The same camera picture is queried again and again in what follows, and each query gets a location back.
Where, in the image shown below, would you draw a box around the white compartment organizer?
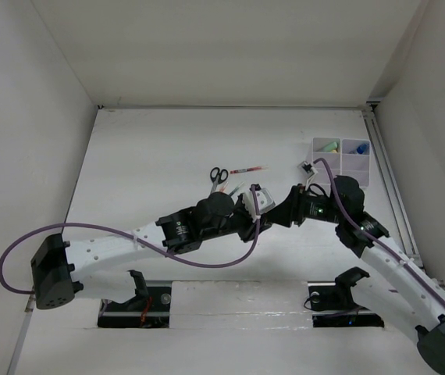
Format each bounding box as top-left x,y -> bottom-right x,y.
307,137 -> 371,189

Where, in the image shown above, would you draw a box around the black handled scissors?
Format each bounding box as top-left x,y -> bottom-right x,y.
210,167 -> 229,195

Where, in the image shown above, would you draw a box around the green pen refill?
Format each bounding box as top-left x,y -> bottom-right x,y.
228,182 -> 244,196

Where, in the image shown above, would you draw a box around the green highlighter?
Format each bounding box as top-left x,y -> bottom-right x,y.
321,141 -> 338,152

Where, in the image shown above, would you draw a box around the blue capped glue stick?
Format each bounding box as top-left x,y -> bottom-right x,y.
352,143 -> 370,155

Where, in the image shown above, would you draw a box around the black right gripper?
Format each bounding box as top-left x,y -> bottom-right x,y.
265,184 -> 344,227

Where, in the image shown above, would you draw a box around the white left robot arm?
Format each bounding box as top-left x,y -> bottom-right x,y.
30,189 -> 276,310

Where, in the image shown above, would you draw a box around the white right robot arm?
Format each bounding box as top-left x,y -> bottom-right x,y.
259,176 -> 445,374

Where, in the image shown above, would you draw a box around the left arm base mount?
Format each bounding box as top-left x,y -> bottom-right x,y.
97,270 -> 173,329

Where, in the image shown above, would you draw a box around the red pen refill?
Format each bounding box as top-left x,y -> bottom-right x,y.
230,166 -> 268,174

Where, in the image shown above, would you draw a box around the orange pen refill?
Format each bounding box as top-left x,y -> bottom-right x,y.
219,181 -> 229,192

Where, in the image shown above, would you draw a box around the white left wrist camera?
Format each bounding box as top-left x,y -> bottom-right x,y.
242,184 -> 276,222

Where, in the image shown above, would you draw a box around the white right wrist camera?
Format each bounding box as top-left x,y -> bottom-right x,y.
298,160 -> 319,188

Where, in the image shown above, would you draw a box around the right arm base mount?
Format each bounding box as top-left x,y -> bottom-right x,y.
303,267 -> 385,328

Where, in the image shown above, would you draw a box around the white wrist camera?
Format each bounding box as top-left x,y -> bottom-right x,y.
242,184 -> 276,222
298,160 -> 319,188

